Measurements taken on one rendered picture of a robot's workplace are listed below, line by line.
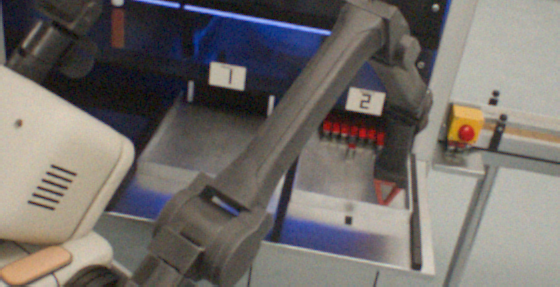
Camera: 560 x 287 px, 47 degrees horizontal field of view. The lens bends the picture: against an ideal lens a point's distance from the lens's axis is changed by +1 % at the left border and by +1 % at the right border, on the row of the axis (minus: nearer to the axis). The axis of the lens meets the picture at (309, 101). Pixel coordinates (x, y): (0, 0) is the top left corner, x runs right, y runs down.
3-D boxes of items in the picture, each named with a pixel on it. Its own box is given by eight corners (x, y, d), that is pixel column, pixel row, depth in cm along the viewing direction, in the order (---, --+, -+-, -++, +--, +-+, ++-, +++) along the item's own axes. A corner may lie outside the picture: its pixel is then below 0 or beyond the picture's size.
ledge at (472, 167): (429, 141, 175) (430, 135, 174) (476, 150, 175) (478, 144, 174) (432, 170, 163) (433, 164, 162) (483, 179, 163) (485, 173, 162)
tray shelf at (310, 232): (162, 103, 172) (163, 97, 171) (422, 151, 170) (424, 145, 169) (87, 216, 130) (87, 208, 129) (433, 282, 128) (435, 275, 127)
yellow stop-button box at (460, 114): (445, 125, 164) (452, 100, 160) (473, 130, 164) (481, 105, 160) (447, 140, 157) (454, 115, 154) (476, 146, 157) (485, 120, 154)
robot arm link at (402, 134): (384, 115, 130) (410, 124, 128) (397, 107, 136) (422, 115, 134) (378, 146, 133) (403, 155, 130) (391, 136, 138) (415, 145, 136)
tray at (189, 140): (181, 100, 171) (182, 89, 169) (278, 118, 170) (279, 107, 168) (136, 173, 141) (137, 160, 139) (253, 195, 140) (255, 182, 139)
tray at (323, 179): (307, 124, 170) (309, 112, 168) (405, 142, 169) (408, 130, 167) (290, 202, 140) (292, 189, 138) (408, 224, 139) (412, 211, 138)
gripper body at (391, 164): (404, 166, 141) (411, 135, 138) (406, 187, 131) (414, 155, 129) (374, 160, 141) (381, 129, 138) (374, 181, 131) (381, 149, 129)
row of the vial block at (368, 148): (320, 140, 163) (323, 125, 161) (390, 153, 163) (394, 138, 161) (319, 144, 161) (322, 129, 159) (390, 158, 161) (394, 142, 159)
